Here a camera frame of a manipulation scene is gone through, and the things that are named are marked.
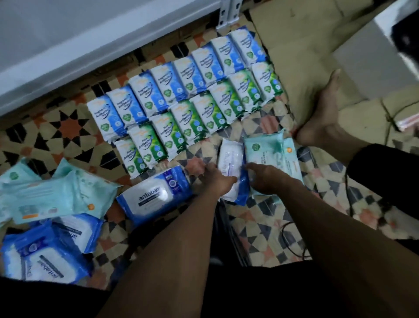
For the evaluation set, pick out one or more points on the row of small green packets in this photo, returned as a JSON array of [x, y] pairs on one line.
[[196, 114]]

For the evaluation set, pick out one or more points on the person's left hand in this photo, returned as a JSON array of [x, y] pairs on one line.
[[214, 181]]

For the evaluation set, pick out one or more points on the person's left thumb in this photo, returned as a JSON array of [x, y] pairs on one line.
[[230, 181]]

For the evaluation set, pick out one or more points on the person's right foot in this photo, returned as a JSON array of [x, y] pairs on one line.
[[322, 114]]

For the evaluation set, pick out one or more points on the row of small blue packets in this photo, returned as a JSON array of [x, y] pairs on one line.
[[176, 78]]

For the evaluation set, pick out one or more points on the person's right forearm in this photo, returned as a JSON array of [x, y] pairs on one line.
[[340, 249]]

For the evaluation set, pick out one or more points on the person's left forearm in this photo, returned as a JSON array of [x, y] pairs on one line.
[[170, 255]]

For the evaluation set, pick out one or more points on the grey white cabinet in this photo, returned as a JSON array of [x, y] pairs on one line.
[[373, 59]]

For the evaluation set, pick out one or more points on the flattened brown cardboard sheet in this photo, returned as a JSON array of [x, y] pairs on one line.
[[304, 49]]

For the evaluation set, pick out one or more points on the person's right hand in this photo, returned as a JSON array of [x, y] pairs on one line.
[[270, 180]]

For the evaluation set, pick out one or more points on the grey metal bracket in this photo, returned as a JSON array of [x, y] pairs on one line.
[[229, 13]]

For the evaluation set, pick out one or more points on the blue white wipes pack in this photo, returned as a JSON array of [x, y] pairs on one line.
[[9, 258], [154, 196], [81, 229], [230, 157], [52, 258]]

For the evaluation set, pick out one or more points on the person's right thumb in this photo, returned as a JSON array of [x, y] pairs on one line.
[[252, 167]]

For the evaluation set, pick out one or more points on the teal wipes pack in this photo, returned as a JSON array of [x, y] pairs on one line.
[[14, 177], [42, 201], [95, 193], [292, 163], [266, 149]]

